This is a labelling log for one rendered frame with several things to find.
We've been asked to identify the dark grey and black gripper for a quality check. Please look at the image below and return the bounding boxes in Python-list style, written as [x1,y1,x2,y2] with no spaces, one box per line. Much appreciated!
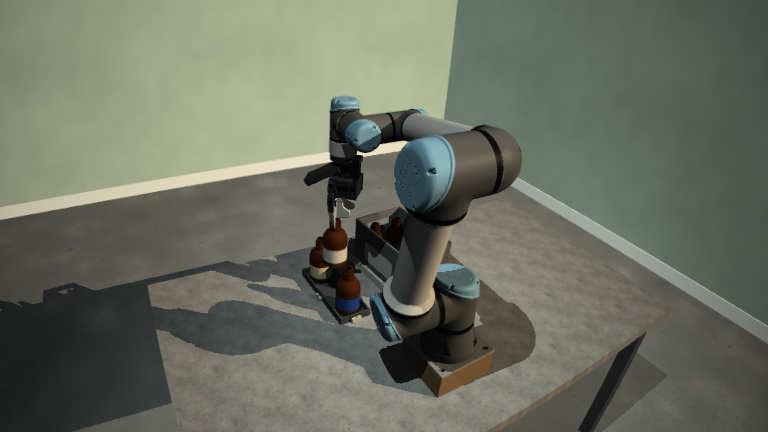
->
[327,154,363,229]

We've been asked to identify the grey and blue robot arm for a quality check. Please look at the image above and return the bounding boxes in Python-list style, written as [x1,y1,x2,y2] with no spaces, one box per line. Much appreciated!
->
[329,96,522,364]

